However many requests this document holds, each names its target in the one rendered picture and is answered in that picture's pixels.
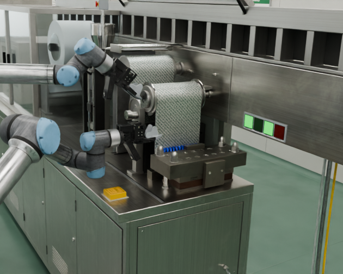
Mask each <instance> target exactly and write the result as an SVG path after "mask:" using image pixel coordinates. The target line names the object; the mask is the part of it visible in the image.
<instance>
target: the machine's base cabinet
mask: <svg viewBox="0 0 343 274"><path fill-rule="evenodd" d="M3 119H4V117H3V116H2V115H0V124H1V122H2V120H3ZM8 149H9V145H7V144H6V143H4V142H3V141H2V139H1V137H0V158H1V157H2V156H3V155H4V154H5V152H6V151H7V150H8ZM252 202H253V192H252V193H249V194H244V195H239V196H235V197H231V198H226V199H223V200H219V201H214V202H210V203H205V204H201V205H196V206H193V207H189V208H184V209H180V210H175V211H171V212H167V213H163V214H158V215H154V216H149V217H145V218H142V219H137V220H133V221H129V222H124V223H117V222H116V221H115V220H114V219H113V218H112V217H111V216H110V215H109V214H107V213H106V212H105V211H104V210H103V209H102V208H101V207H100V206H99V205H98V204H97V203H96V202H95V201H93V200H92V199H91V198H90V197H89V196H88V195H87V194H86V193H85V192H84V191H83V190H82V189H81V188H79V187H78V186H77V185H76V184H75V183H74V182H73V181H72V180H71V179H70V178H69V177H68V176H67V175H66V174H64V173H63V172H62V171H61V170H60V169H59V168H58V167H56V166H55V164H54V163H53V162H51V161H50V160H49V159H48V158H47V157H44V156H43V157H42V158H41V159H40V161H39V162H38V163H32V164H31V165H30V166H29V168H28V169H27V170H26V171H25V173H24V174H23V175H22V177H21V178H20V179H19V181H18V182H17V183H16V185H15V186H14V187H13V189H12V190H11V192H10V193H9V194H8V195H7V197H6V198H5V199H4V203H5V204H6V206H7V207H8V209H9V210H10V212H11V213H12V215H13V217H14V218H15V220H16V221H17V223H18V224H19V226H20V227H21V229H22V230H23V232H24V233H25V235H26V237H27V238H28V240H29V241H30V243H31V244H32V246H33V247H34V249H35V250H36V252H37V254H38V255H39V257H40V258H41V260H42V261H43V263H44V264H45V266H46V267H47V269H48V270H49V272H50V274H228V273H227V272H226V271H224V270H223V267H225V266H228V267H229V272H230V274H246V268H247V256H248V244H249V232H250V221H251V214H252Z"/></svg>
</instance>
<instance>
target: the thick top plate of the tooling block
mask: <svg viewBox="0 0 343 274"><path fill-rule="evenodd" d="M225 145H226V146H225V147H219V146H218V144H216V145H209V146H205V148H200V149H196V150H189V151H187V150H178V151H175V152H177V156H178V161H179V162H178V163H170V157H171V153H172V152H173V151H171V152H164V157H157V156H156V154H151V157H150V168H152V169H153V170H155V171H156V172H158V173H160V174H161V175H163V176H165V177H166V178H168V179H170V180H171V179H176V178H182V177H187V176H192V175H198V174H202V173H203V171H204V162H208V161H214V160H220V159H224V160H225V169H229V168H233V167H238V166H244V165H246V158H247V153H246V152H245V151H242V150H239V152H238V153H234V152H231V147H232V146H230V145H228V144H225Z"/></svg>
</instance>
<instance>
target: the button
mask: <svg viewBox="0 0 343 274"><path fill-rule="evenodd" d="M103 194H104V195H105V196H106V197H107V198H109V199H110V200H114V199H118V198H123V197H126V191H124V190H123V189H122V188H121V187H119V186H117V187H113V188H108V189H104V190H103Z"/></svg>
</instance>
